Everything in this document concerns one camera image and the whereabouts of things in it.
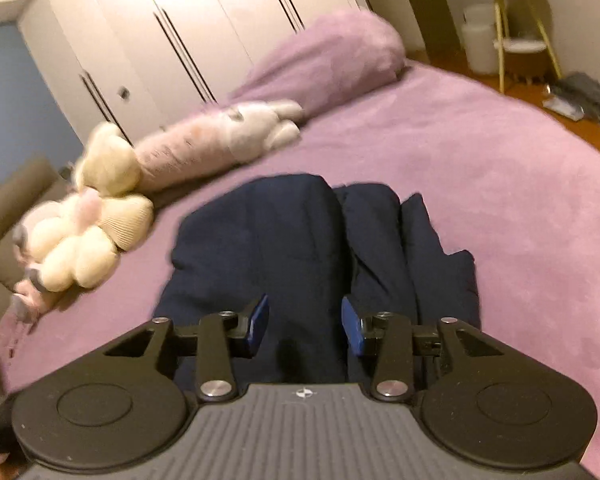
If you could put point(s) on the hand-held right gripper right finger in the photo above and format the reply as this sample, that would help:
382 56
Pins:
351 327

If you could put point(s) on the purple pillow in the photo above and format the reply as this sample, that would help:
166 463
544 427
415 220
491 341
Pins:
330 55

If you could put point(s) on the dark navy garment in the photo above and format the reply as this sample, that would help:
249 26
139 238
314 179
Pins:
280 240

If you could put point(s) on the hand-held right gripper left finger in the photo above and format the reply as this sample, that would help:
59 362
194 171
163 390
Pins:
260 322

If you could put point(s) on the white bin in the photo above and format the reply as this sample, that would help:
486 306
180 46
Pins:
480 40

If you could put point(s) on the white wardrobe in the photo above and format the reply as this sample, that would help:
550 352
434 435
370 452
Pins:
190 20

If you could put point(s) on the cream plush toy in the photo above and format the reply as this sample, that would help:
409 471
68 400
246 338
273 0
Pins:
105 170

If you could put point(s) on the small gold-legged side table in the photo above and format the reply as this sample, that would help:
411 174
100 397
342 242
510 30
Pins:
522 45

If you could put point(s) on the long pink plush toy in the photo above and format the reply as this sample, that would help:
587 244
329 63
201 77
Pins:
190 150

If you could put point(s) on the olive padded headboard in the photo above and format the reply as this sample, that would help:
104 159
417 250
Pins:
5 220

